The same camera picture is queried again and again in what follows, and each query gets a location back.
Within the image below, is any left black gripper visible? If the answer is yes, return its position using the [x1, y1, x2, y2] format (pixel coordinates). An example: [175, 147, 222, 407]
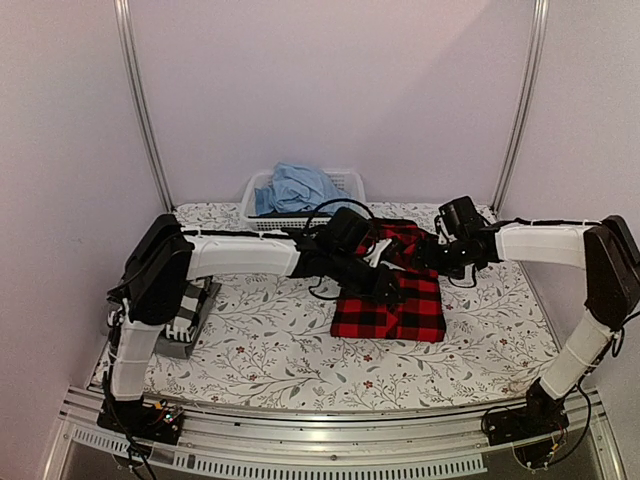
[329, 250, 408, 305]

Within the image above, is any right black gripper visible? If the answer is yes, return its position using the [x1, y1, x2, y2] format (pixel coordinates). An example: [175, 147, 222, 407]
[409, 237, 471, 280]

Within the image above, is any red black plaid shirt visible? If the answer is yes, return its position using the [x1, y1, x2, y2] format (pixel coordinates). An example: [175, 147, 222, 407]
[330, 219, 446, 343]

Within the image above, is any black white plaid shirt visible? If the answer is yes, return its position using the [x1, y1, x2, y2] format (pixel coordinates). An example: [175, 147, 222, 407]
[164, 279, 210, 343]

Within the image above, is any grey shirt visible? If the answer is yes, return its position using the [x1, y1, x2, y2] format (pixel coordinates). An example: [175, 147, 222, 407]
[155, 277, 221, 360]

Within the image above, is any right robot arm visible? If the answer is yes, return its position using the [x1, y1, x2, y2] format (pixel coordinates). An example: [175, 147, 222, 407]
[416, 215, 639, 401]

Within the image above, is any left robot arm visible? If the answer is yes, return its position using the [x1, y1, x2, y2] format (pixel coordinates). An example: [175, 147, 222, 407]
[107, 208, 402, 434]

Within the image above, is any white plastic basket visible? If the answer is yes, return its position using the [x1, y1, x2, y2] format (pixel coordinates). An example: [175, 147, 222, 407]
[241, 169, 367, 234]

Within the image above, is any blue shirt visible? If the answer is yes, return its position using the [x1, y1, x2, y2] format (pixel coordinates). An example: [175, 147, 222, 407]
[254, 162, 350, 216]

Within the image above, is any floral tablecloth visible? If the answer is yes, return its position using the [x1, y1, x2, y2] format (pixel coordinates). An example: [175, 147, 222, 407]
[89, 201, 569, 412]

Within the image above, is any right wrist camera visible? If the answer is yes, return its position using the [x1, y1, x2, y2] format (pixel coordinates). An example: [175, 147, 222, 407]
[434, 196, 490, 242]

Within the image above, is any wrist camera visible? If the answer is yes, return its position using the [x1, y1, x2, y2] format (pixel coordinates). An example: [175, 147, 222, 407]
[434, 196, 490, 242]
[323, 207, 392, 268]

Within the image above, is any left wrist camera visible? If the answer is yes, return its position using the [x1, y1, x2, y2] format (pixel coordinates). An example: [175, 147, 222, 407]
[323, 207, 392, 268]

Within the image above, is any aluminium front rail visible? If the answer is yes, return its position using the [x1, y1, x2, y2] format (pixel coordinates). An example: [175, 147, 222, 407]
[43, 387, 631, 479]

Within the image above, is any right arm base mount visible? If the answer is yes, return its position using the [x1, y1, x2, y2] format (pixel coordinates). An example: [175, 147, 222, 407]
[480, 397, 569, 470]

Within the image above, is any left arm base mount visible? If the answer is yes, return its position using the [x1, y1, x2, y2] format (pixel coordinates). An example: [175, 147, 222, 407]
[97, 381, 184, 446]

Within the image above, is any right aluminium post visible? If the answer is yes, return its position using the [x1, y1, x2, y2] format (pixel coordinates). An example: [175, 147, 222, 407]
[490, 0, 550, 215]

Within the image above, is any aluminium post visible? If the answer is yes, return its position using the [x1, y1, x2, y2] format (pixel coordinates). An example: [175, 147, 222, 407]
[114, 0, 175, 211]
[490, 0, 550, 215]

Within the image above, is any left aluminium post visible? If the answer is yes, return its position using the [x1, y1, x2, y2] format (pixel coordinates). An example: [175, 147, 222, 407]
[114, 0, 175, 211]

